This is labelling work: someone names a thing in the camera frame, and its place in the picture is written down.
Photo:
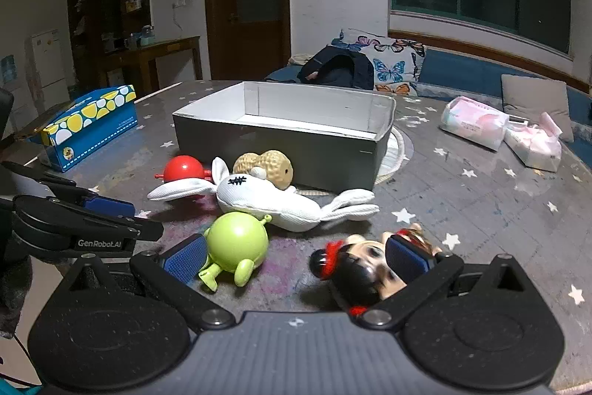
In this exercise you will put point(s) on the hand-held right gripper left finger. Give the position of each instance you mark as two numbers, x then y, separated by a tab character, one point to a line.
185	260

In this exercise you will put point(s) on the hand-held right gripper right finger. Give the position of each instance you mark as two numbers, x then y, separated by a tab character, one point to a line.
407	258

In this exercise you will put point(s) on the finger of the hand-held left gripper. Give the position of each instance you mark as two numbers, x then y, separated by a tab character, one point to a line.
138	228
108	206

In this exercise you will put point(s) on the black-haired doll with red bows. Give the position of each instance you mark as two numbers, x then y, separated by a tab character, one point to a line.
360	270

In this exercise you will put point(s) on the green alien toy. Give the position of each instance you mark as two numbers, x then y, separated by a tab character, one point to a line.
236	242

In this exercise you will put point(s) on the red ball toy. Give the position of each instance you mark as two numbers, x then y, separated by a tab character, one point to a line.
185	168

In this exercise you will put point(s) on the white plush rabbit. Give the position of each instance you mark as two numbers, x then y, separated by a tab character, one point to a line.
259	197

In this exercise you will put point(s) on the beige peanut toy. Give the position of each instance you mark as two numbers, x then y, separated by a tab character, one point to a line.
273	166

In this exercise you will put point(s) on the grey cardboard box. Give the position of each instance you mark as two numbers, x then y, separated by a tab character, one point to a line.
277	154

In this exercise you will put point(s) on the blue yellow-dotted tissue box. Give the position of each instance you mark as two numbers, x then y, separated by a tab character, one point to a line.
92	131

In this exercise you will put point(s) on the large pink tissue pack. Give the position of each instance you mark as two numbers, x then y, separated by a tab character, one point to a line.
471	124

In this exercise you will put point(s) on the white fridge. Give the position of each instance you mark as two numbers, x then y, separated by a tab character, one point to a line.
46	62

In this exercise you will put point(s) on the wooden desk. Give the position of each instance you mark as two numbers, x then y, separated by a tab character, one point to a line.
157	48

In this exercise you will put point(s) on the small pink tissue pack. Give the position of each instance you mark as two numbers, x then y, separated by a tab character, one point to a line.
532	147

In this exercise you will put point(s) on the teal jar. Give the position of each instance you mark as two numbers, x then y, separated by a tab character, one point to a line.
147	36

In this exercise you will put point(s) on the butterfly print pillow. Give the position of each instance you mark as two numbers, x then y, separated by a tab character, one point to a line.
393	66

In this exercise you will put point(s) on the blue sofa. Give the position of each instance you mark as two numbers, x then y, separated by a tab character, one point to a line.
462	73

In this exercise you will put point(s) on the black backpack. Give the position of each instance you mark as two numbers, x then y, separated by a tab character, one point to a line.
337	66

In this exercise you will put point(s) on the grey pillow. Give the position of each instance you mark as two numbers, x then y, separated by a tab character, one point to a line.
536	94

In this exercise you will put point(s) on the beige cloth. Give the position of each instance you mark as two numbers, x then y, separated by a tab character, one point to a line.
300	59

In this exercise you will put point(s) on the white wall socket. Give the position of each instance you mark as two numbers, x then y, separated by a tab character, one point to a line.
180	1

